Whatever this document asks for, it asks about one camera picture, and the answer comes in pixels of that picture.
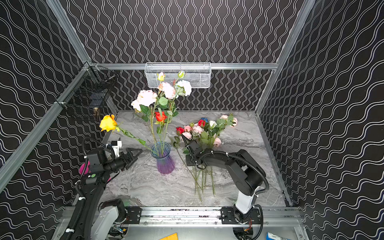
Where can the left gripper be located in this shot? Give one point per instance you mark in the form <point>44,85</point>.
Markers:
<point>126,158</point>

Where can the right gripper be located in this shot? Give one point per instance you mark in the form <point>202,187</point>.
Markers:
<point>192,151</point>

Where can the pink rose spray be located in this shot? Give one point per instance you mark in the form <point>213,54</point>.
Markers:
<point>189,131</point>
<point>216,128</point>

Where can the purple blue glass vase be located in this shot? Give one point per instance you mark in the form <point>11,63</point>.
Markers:
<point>165,164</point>

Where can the yellow rose stem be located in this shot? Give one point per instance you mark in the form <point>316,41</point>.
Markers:
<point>108,123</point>

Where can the large pink peony stem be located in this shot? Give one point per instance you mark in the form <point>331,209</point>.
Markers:
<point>148,97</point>

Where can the white light-blue flower stem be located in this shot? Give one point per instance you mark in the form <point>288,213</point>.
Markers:
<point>170,92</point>

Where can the cream rose stem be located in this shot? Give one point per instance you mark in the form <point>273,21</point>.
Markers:
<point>147,114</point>

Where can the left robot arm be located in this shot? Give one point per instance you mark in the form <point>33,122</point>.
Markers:
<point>92,220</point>

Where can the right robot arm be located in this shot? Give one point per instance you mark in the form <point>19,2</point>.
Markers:
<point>247,175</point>

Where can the brass padlock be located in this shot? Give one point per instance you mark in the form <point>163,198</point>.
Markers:
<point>96,112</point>

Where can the magenta silicone cup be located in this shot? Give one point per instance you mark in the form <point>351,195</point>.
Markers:
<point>84,168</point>

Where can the blue white box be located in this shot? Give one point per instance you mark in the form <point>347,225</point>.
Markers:
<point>271,236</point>

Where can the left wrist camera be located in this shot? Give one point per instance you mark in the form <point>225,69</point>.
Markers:
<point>116,145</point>

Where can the white mesh wall basket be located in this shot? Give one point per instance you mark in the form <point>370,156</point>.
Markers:
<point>197,73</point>

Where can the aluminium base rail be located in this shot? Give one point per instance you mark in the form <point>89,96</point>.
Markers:
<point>209,217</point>

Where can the black wire wall basket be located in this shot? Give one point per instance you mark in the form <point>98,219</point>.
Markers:
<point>93,90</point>

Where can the yellow object below rail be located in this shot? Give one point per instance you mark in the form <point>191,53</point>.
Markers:
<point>171,237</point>

